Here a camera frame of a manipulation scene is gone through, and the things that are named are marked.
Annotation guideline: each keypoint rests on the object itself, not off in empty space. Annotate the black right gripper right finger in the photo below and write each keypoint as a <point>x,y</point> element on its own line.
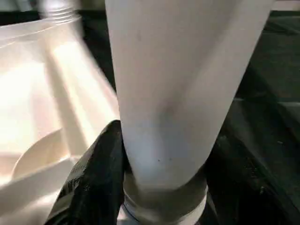
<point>258,192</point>

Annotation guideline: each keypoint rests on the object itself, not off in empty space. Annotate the white plastic table top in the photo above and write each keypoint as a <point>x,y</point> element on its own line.
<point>42,93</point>

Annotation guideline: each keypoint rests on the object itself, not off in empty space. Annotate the black table mat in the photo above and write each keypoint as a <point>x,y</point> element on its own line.
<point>272,79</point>

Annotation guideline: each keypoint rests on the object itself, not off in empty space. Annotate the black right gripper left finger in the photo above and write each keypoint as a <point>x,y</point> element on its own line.
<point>91,187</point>

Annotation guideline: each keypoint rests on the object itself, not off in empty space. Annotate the white plastic table leg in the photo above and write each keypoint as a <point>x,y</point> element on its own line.
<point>58,10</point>
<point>178,70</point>

